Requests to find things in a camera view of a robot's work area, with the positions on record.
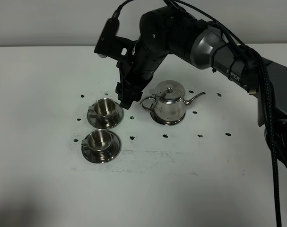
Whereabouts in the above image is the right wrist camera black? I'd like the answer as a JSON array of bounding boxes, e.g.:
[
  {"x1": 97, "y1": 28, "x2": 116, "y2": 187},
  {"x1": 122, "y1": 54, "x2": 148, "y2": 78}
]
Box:
[{"x1": 94, "y1": 17, "x2": 136, "y2": 62}]

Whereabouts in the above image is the steel teacup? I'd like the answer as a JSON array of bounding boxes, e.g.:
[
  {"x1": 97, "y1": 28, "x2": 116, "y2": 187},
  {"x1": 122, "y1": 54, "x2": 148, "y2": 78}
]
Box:
[
  {"x1": 81, "y1": 130, "x2": 113, "y2": 152},
  {"x1": 88, "y1": 98, "x2": 116, "y2": 122}
]

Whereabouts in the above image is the far steel teacup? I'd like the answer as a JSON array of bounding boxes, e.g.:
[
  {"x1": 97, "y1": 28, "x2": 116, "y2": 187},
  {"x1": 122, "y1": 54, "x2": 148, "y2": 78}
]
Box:
[{"x1": 88, "y1": 98, "x2": 116, "y2": 122}]

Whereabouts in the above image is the far steel saucer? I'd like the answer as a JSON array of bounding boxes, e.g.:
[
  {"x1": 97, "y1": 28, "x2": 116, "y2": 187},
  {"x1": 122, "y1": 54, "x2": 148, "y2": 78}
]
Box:
[{"x1": 87, "y1": 98, "x2": 124, "y2": 129}]

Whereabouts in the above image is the stainless steel teapot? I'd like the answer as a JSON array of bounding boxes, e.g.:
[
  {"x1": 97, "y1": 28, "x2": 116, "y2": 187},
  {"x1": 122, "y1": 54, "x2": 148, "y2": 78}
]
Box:
[{"x1": 140, "y1": 80, "x2": 206, "y2": 121}]

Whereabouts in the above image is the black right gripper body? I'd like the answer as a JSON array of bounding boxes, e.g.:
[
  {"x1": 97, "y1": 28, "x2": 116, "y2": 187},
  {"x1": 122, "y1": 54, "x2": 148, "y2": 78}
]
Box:
[{"x1": 120, "y1": 37, "x2": 167, "y2": 91}]

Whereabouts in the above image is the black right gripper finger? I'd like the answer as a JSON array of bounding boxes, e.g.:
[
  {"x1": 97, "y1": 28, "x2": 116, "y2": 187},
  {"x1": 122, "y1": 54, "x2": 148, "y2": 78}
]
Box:
[
  {"x1": 120, "y1": 88, "x2": 143, "y2": 110},
  {"x1": 115, "y1": 69, "x2": 127, "y2": 101}
]

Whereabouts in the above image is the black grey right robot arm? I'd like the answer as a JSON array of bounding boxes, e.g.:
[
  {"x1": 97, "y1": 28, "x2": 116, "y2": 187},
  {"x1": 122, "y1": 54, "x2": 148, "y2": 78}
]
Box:
[{"x1": 116, "y1": 4, "x2": 287, "y2": 168}]

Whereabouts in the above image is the near steel saucer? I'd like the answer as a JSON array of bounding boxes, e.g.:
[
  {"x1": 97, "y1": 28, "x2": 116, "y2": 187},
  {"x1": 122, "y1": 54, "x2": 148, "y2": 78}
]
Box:
[{"x1": 81, "y1": 129, "x2": 122, "y2": 164}]

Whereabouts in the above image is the steel teapot saucer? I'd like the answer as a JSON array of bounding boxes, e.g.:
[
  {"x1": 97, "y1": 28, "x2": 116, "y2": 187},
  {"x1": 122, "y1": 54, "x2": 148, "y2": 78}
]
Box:
[{"x1": 150, "y1": 112, "x2": 186, "y2": 126}]

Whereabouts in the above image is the near steel teacup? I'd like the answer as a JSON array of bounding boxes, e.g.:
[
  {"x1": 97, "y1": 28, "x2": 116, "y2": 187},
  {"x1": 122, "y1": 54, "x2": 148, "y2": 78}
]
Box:
[{"x1": 81, "y1": 130, "x2": 113, "y2": 152}]

